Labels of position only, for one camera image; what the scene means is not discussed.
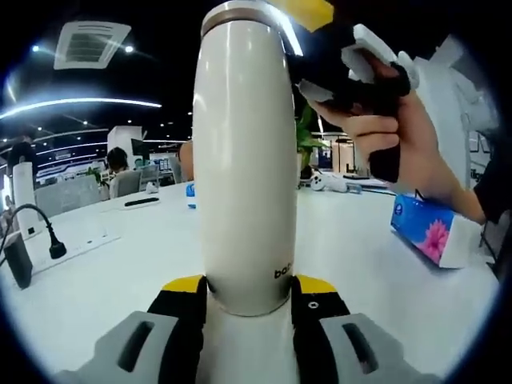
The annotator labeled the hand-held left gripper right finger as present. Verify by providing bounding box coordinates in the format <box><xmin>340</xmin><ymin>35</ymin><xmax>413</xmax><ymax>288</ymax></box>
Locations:
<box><xmin>290</xmin><ymin>274</ymin><xmax>441</xmax><ymax>384</ymax></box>

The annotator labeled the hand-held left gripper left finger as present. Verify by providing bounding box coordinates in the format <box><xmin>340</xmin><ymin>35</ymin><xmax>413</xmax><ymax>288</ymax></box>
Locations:
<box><xmin>86</xmin><ymin>274</ymin><xmax>209</xmax><ymax>384</ymax></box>

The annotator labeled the white brown cup lid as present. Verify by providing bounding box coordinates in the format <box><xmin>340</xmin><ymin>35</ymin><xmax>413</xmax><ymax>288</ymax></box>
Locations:
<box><xmin>199</xmin><ymin>0</ymin><xmax>286</xmax><ymax>37</ymax></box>

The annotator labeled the white water cup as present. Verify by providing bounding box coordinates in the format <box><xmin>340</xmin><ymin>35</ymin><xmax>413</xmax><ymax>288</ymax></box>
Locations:
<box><xmin>191</xmin><ymin>27</ymin><xmax>300</xmax><ymax>317</ymax></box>

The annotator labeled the person's right hand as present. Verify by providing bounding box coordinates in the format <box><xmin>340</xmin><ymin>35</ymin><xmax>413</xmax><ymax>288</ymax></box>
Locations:
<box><xmin>310</xmin><ymin>62</ymin><xmax>462</xmax><ymax>202</ymax></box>

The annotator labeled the green leafy plant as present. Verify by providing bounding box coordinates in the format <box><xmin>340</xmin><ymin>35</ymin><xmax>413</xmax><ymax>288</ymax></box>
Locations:
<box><xmin>295</xmin><ymin>102</ymin><xmax>328</xmax><ymax>180</ymax></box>

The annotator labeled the white table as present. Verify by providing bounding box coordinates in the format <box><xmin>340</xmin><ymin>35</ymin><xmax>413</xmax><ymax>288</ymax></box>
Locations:
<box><xmin>0</xmin><ymin>179</ymin><xmax>502</xmax><ymax>384</ymax></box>

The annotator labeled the white power strip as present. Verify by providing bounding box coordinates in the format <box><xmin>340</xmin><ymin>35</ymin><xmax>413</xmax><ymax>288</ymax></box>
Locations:
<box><xmin>31</xmin><ymin>226</ymin><xmax>122</xmax><ymax>274</ymax></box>

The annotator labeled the white game controller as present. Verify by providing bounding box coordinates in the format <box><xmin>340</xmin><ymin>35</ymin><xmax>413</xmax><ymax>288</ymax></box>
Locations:
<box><xmin>310</xmin><ymin>172</ymin><xmax>350</xmax><ymax>194</ymax></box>

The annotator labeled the black power adapter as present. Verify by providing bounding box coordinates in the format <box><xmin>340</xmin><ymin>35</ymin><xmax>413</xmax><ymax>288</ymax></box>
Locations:
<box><xmin>2</xmin><ymin>239</ymin><xmax>34</xmax><ymax>290</ymax></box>

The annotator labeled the blue tissue pack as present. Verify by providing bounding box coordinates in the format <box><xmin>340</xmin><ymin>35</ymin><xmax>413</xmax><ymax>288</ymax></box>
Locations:
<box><xmin>390</xmin><ymin>193</ymin><xmax>484</xmax><ymax>270</ymax></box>

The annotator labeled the black remote control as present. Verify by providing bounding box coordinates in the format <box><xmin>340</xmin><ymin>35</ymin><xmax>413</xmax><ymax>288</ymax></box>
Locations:
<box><xmin>123</xmin><ymin>196</ymin><xmax>162</xmax><ymax>208</ymax></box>

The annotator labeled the grey desk partition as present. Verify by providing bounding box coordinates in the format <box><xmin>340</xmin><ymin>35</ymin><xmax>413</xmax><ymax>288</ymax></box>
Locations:
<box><xmin>34</xmin><ymin>175</ymin><xmax>102</xmax><ymax>218</ymax></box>

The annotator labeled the grey office chair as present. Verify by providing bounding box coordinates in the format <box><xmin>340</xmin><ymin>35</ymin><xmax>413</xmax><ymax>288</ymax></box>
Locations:
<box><xmin>115</xmin><ymin>170</ymin><xmax>144</xmax><ymax>198</ymax></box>

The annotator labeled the person's black shirt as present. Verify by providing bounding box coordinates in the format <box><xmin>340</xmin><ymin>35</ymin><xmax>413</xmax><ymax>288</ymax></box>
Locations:
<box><xmin>474</xmin><ymin>130</ymin><xmax>512</xmax><ymax>282</ymax></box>

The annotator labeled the ceiling air conditioner vent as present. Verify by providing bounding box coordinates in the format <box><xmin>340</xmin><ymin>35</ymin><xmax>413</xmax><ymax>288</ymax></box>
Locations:
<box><xmin>54</xmin><ymin>22</ymin><xmax>133</xmax><ymax>71</ymax></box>

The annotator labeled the curved ceiling light strip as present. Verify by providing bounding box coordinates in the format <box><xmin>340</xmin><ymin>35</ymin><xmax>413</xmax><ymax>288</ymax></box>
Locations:
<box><xmin>0</xmin><ymin>98</ymin><xmax>163</xmax><ymax>121</ymax></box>

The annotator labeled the black cable with plug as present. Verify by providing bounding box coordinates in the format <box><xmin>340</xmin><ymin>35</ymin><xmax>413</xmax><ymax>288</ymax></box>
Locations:
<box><xmin>0</xmin><ymin>203</ymin><xmax>68</xmax><ymax>262</ymax></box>

